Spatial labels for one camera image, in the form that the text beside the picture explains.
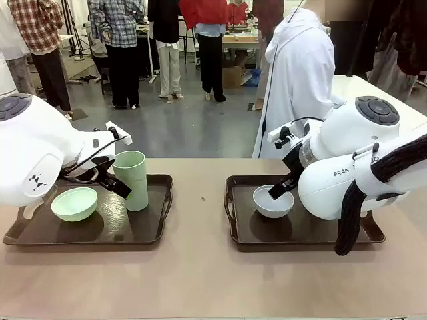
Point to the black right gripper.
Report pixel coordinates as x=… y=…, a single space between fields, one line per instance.
x=294 y=163

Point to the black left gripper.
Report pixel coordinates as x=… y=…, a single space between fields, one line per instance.
x=104 y=166

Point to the white bowl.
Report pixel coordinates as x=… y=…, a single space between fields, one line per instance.
x=272 y=208

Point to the pale green tall cup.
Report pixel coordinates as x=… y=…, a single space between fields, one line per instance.
x=135 y=173

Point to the pale green bowl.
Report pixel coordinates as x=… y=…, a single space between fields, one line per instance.
x=75 y=205

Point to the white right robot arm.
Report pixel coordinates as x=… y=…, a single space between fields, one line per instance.
x=333 y=186

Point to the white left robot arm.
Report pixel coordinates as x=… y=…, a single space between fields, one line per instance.
x=33 y=143

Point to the dark brown serving tray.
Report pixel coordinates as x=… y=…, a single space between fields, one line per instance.
x=110 y=220
x=300 y=230

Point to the person in white coat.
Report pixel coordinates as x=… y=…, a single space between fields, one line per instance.
x=300 y=83

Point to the blue plastic bag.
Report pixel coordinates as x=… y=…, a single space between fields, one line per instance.
x=253 y=78

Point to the cardboard box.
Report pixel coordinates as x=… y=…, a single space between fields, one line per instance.
x=233 y=77

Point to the person in blue plaid shirt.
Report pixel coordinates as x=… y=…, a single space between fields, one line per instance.
x=121 y=60

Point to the white leg background desk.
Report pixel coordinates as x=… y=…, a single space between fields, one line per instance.
x=153 y=56

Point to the person in black top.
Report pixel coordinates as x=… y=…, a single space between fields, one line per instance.
x=166 y=60

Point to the black tripod stand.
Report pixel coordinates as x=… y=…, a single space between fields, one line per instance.
x=79 y=46

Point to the person in red jacket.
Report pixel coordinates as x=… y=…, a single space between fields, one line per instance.
x=211 y=56

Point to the black hanging garment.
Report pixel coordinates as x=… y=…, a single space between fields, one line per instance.
x=347 y=50

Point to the grey hanging garment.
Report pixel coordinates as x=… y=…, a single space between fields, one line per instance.
x=390 y=78

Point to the wooden top background table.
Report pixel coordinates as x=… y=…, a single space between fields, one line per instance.
x=240 y=40

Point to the person in red plaid shirt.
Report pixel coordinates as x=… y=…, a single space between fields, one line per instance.
x=40 y=30

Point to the seated person in red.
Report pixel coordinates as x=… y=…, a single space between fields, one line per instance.
x=237 y=11

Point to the dark maroon hanging garment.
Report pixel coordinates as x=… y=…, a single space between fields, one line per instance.
x=413 y=33

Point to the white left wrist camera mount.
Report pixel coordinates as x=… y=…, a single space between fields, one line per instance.
x=120 y=135

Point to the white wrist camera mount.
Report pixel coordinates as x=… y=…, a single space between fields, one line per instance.
x=120 y=135
x=278 y=135

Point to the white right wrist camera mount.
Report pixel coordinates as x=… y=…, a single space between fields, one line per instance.
x=278 y=135

